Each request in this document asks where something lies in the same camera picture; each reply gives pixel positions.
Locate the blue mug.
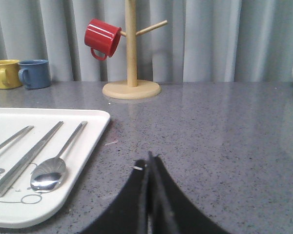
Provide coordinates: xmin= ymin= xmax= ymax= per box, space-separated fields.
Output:
xmin=18 ymin=59 xmax=51 ymax=89

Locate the yellow mug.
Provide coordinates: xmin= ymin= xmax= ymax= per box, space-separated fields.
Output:
xmin=0 ymin=59 xmax=22 ymax=89

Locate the wooden mug tree stand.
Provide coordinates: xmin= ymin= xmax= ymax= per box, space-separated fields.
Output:
xmin=102 ymin=0 xmax=168 ymax=99

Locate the silver fork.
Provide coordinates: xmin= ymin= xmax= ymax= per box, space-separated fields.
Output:
xmin=0 ymin=125 xmax=34 ymax=156

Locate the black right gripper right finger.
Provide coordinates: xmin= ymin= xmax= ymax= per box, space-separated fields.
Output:
xmin=148 ymin=151 xmax=228 ymax=234

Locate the grey curtain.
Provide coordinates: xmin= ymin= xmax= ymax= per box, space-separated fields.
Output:
xmin=0 ymin=0 xmax=293 ymax=82

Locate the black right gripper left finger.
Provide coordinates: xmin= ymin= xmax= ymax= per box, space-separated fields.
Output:
xmin=82 ymin=160 xmax=149 ymax=234

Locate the red mug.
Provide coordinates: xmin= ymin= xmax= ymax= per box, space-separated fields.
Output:
xmin=84 ymin=19 xmax=122 ymax=60

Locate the silver chopstick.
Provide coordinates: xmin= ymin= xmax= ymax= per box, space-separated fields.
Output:
xmin=0 ymin=121 xmax=64 ymax=198
xmin=0 ymin=121 xmax=62 ymax=197

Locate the silver spoon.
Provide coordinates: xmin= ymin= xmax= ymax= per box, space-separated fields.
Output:
xmin=30 ymin=121 xmax=87 ymax=193

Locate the cream rabbit serving tray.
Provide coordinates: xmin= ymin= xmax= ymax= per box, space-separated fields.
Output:
xmin=0 ymin=108 xmax=110 ymax=228

